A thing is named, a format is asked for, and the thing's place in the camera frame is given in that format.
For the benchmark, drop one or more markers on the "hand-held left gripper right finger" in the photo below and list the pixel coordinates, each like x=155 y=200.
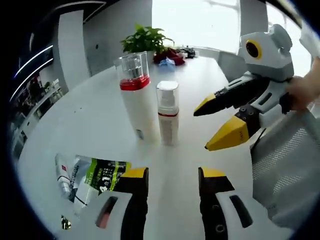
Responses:
x=215 y=215

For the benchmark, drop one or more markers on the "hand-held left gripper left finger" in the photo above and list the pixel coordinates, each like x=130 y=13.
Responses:
x=135 y=212

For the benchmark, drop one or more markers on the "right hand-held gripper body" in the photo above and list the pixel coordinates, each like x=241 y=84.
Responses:
x=272 y=57

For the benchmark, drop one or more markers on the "silver green skincare sachet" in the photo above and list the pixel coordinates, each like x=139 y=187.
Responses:
x=107 y=172

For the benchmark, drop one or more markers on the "gold skincare sachet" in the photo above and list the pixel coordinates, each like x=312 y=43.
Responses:
x=66 y=222

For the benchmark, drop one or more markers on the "white skincare bottle red collar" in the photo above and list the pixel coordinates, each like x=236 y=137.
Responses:
x=140 y=110

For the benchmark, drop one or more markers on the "person's right hand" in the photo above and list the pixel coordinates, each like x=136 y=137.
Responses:
x=303 y=92

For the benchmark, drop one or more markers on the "person's white shirt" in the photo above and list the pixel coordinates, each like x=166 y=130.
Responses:
x=311 y=40

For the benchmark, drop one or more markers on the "grey mesh chair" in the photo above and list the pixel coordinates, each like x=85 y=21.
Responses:
x=287 y=162

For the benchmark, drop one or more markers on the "dark clutter pile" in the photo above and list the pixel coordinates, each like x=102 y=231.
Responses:
x=187 y=52

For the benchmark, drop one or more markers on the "dark red cloth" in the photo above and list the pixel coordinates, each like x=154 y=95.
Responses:
x=172 y=56

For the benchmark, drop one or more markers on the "blue cloth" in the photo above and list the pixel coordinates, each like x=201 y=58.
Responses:
x=167 y=63

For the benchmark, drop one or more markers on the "green potted plant white pot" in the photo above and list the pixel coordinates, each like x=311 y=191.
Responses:
x=145 y=37

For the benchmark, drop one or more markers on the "long white office counter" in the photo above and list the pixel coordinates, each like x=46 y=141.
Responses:
x=37 y=107

